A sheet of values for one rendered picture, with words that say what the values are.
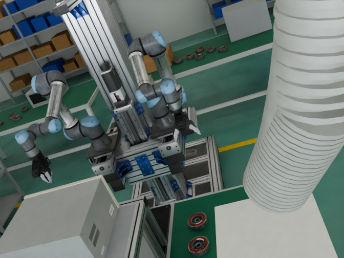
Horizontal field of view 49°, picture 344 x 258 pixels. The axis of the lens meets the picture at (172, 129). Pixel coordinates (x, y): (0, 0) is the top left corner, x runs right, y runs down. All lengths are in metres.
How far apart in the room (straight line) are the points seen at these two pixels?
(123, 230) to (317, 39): 1.38
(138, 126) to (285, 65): 2.13
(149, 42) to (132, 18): 6.17
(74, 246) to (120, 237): 0.25
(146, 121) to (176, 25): 5.77
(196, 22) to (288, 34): 7.80
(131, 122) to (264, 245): 1.65
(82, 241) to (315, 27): 1.24
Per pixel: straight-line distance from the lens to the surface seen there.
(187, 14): 8.39
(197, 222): 2.17
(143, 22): 8.51
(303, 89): 0.67
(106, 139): 2.74
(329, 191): 3.29
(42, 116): 5.03
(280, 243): 1.35
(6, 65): 9.16
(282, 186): 0.85
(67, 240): 1.62
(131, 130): 2.79
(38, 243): 1.69
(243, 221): 1.45
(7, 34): 8.89
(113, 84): 2.62
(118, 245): 1.75
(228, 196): 2.29
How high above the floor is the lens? 2.20
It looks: 27 degrees down
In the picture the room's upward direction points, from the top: 23 degrees counter-clockwise
